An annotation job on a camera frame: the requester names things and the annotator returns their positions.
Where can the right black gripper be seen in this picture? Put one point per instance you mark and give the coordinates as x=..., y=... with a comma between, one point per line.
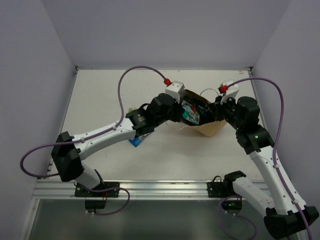
x=219, y=106

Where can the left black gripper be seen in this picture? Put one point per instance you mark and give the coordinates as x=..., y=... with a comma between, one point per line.
x=176, y=113

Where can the teal snack packet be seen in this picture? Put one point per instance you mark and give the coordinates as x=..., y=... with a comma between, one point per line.
x=190, y=113

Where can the brown paper bag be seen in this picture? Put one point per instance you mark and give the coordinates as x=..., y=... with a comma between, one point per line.
x=208, y=130

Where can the green snack packet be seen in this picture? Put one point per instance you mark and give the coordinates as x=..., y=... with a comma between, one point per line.
x=131, y=109

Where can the blue snack packet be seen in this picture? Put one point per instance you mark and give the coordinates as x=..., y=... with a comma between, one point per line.
x=137, y=140

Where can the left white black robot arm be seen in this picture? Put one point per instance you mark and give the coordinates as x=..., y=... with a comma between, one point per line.
x=69, y=151

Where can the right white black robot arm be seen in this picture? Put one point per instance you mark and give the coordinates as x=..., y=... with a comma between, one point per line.
x=285, y=213

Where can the black snack bag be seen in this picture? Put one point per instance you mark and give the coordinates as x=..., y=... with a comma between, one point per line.
x=202, y=106

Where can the right black controller box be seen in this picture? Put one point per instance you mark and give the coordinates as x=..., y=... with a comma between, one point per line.
x=232, y=205

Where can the black controller box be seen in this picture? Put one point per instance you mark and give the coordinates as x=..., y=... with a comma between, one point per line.
x=232, y=205
x=94, y=205

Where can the left black controller box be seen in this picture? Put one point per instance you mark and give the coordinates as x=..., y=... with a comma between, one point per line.
x=94, y=205

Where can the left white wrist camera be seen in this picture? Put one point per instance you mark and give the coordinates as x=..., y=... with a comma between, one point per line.
x=175, y=90

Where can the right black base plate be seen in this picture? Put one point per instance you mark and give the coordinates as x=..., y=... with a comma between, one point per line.
x=221, y=188

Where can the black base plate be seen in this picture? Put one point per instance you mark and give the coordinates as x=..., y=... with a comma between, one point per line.
x=108, y=189
x=221, y=188

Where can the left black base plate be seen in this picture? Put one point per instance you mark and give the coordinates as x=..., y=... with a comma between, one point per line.
x=108, y=189

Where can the aluminium mounting rail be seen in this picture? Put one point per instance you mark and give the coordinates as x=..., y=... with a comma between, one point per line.
x=54, y=189

